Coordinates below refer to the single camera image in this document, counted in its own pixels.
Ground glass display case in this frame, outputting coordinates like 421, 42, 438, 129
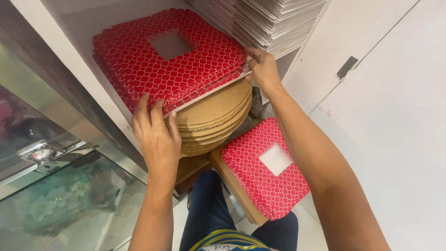
0, 0, 180, 251

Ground white cabinet door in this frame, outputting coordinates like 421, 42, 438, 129
282, 0, 446, 251

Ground person's striped shirt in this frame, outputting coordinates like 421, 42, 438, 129
188, 229, 270, 251

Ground brown cardboard carton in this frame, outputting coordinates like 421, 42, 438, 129
210, 139, 269, 226

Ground metal glass door lock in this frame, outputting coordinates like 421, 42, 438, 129
17, 139, 84, 174

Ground white shelf unit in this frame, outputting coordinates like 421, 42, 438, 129
10, 0, 304, 175

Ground person's blue jeans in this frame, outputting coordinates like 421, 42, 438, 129
179, 170, 299, 251

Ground stack of red patterned box lids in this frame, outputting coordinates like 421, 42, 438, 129
92, 8, 246, 115

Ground pile of red windowed lids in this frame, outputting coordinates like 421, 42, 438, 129
220, 117, 311, 221

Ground person's left hand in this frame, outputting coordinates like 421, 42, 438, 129
131, 92, 182, 182

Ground stack of white flat cartons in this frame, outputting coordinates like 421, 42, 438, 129
186, 0, 328, 59

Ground stack of round brown cardboard bases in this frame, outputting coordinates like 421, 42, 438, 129
175, 77, 253, 157

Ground person's right hand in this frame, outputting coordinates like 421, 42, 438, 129
243, 47, 283, 99

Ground grey door hinge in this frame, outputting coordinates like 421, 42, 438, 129
336, 56, 359, 80

